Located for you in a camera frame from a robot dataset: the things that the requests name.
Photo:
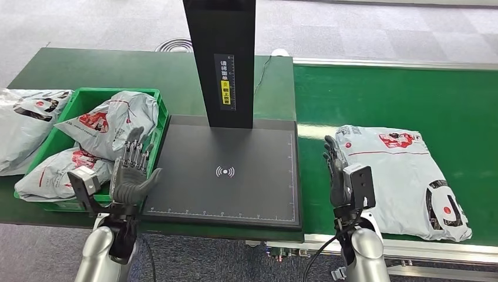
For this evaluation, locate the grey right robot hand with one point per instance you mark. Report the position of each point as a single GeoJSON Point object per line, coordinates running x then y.
{"type": "Point", "coordinates": [336, 179]}

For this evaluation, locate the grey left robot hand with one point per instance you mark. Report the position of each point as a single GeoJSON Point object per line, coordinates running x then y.
{"type": "Point", "coordinates": [130, 185]}

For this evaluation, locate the grey mailer bag red print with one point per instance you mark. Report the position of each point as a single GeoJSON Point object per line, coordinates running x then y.
{"type": "Point", "coordinates": [116, 120]}

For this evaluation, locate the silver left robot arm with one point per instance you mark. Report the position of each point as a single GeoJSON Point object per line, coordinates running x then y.
{"type": "Point", "coordinates": [95, 253]}

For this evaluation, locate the green conveyor belt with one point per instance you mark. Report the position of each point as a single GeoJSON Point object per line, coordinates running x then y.
{"type": "Point", "coordinates": [389, 97]}

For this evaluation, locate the large flat grey mailer bag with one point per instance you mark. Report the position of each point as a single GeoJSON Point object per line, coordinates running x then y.
{"type": "Point", "coordinates": [400, 183]}

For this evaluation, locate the green plastic crate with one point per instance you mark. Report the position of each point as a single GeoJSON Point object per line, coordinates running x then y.
{"type": "Point", "coordinates": [157, 124]}

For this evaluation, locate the crumpled grey mailer bag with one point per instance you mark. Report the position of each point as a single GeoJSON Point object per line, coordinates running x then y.
{"type": "Point", "coordinates": [54, 175]}

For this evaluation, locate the dark green table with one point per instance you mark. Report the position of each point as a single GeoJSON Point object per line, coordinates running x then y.
{"type": "Point", "coordinates": [132, 70]}

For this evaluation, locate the grey mailer bag black print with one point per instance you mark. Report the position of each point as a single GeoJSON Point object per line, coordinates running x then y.
{"type": "Point", "coordinates": [23, 124]}

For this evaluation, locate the white round cap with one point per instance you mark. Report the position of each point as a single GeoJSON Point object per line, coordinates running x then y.
{"type": "Point", "coordinates": [280, 52]}

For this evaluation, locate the black yellow column label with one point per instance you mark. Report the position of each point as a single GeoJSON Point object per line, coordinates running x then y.
{"type": "Point", "coordinates": [224, 81]}

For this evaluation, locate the round floor vent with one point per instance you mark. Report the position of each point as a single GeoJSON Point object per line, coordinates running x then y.
{"type": "Point", "coordinates": [175, 45]}

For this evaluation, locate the black scanner column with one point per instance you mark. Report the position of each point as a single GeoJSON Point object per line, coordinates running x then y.
{"type": "Point", "coordinates": [219, 31]}

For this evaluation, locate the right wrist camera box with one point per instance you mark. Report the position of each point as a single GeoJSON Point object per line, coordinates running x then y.
{"type": "Point", "coordinates": [360, 185]}

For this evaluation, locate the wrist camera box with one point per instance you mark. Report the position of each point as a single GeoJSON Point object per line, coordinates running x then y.
{"type": "Point", "coordinates": [83, 181]}
{"type": "Point", "coordinates": [360, 185]}

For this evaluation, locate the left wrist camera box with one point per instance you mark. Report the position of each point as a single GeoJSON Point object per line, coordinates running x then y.
{"type": "Point", "coordinates": [83, 181]}

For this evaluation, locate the black scanner base plate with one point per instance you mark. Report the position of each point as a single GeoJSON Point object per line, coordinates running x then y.
{"type": "Point", "coordinates": [233, 194]}

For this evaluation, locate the aluminium conveyor rail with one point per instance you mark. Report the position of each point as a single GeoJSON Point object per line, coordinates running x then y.
{"type": "Point", "coordinates": [389, 63]}
{"type": "Point", "coordinates": [447, 253]}

